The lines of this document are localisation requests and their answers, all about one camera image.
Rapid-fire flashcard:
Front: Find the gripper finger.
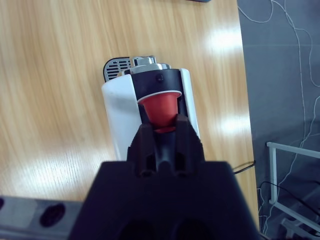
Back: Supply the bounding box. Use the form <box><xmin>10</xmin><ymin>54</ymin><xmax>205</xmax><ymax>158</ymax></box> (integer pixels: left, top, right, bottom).
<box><xmin>172</xmin><ymin>113</ymin><xmax>206</xmax><ymax>178</ymax></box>
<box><xmin>126</xmin><ymin>123</ymin><xmax>158</xmax><ymax>178</ymax></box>

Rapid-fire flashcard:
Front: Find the red coffee capsule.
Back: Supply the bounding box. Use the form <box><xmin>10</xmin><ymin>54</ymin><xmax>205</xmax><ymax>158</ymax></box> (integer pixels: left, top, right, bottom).
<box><xmin>136</xmin><ymin>91</ymin><xmax>183</xmax><ymax>135</ymax></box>

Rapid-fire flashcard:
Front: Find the white capsule coffee machine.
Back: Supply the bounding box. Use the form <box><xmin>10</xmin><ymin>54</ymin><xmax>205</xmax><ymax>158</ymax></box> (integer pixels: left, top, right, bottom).
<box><xmin>101</xmin><ymin>56</ymin><xmax>201</xmax><ymax>162</ymax></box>

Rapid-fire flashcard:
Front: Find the metal drip tray grate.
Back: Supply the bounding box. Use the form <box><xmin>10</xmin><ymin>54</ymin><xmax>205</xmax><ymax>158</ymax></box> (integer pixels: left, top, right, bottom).
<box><xmin>103</xmin><ymin>57</ymin><xmax>133</xmax><ymax>83</ymax></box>

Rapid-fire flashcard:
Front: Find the white rack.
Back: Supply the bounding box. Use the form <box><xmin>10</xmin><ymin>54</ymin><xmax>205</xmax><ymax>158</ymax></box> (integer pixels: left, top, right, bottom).
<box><xmin>266</xmin><ymin>141</ymin><xmax>320</xmax><ymax>240</ymax></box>

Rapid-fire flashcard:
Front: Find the black machine power cord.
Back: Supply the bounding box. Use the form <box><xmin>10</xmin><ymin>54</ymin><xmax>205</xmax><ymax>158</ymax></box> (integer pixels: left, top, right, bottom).
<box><xmin>231</xmin><ymin>159</ymin><xmax>256</xmax><ymax>175</ymax></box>

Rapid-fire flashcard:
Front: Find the black floor cable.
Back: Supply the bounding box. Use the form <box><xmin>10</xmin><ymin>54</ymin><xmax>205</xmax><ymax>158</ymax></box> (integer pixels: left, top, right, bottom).
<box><xmin>257</xmin><ymin>181</ymin><xmax>320</xmax><ymax>218</ymax></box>

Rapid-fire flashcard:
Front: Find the white floor cable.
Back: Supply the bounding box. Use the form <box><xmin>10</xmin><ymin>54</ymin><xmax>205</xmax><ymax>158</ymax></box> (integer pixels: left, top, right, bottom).
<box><xmin>237</xmin><ymin>0</ymin><xmax>320</xmax><ymax>240</ymax></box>

